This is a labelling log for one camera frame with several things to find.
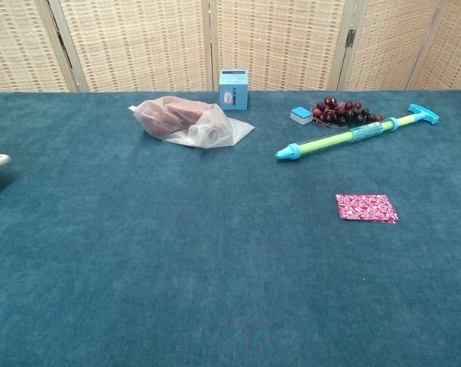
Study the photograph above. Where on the dark red grape bunch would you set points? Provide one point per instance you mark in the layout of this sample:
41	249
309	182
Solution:
341	111

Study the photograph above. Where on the maroon blocks inside bag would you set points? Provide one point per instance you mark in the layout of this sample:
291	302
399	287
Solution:
176	112

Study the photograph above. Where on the blue table cloth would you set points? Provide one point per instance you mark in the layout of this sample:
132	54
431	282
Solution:
176	248

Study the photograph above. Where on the translucent plastic bag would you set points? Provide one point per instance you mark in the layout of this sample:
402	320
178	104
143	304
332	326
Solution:
215	134

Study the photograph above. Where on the blue white eraser block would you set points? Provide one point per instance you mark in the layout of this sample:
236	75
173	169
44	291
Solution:
301	115

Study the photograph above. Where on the small light blue carton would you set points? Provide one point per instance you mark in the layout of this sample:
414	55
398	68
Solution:
234	91

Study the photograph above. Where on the green blue toy water pump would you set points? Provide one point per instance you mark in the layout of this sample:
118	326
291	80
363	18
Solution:
329	143

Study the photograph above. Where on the dark screen hinge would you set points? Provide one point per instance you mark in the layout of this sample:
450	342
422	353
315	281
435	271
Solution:
351	38
62	46

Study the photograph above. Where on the woven bamboo folding screen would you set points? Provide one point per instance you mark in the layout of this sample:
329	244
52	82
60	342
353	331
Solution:
138	42

